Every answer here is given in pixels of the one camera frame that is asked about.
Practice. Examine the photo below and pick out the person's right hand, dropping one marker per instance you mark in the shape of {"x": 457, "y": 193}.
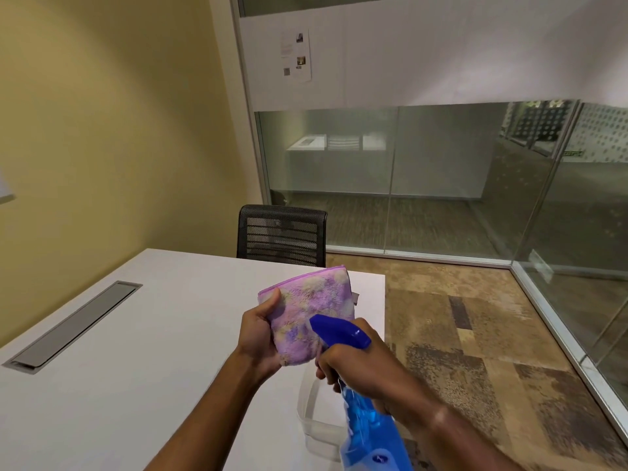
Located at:
{"x": 373, "y": 372}

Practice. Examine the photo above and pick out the person's left hand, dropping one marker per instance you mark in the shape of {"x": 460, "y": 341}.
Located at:
{"x": 252, "y": 338}

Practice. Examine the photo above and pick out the person's left thumb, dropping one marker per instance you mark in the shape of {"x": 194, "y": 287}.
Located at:
{"x": 271, "y": 305}

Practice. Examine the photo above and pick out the person's right fingers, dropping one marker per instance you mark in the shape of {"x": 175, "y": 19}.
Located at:
{"x": 331, "y": 365}

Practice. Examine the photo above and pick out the purple fluffy cleaning cloth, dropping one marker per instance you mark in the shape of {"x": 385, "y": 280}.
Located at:
{"x": 314, "y": 299}

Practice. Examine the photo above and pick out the blue spray bottle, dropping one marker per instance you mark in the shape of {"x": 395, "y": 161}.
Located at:
{"x": 365, "y": 436}

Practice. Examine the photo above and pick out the person's left forearm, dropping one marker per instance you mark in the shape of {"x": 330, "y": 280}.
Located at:
{"x": 206, "y": 421}

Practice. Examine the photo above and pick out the person's right forearm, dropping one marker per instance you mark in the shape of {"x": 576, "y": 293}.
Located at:
{"x": 456, "y": 439}

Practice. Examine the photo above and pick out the white translucent chair armrest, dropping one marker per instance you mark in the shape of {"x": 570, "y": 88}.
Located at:
{"x": 314, "y": 426}

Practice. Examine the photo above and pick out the black mesh office chair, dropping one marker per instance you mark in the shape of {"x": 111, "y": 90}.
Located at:
{"x": 282, "y": 235}

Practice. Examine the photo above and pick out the white paper notice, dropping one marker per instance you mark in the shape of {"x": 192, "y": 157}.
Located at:
{"x": 296, "y": 56}

